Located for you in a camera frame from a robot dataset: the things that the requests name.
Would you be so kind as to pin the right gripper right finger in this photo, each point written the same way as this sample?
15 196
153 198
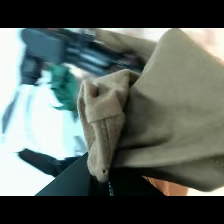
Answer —
133 185

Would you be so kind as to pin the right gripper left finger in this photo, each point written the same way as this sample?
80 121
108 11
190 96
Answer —
71 181

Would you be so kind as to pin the brown shirt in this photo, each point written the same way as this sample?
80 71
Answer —
166 113

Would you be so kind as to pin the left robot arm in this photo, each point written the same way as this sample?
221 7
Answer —
83 55

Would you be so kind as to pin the green garment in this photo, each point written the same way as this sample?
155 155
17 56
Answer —
65 86

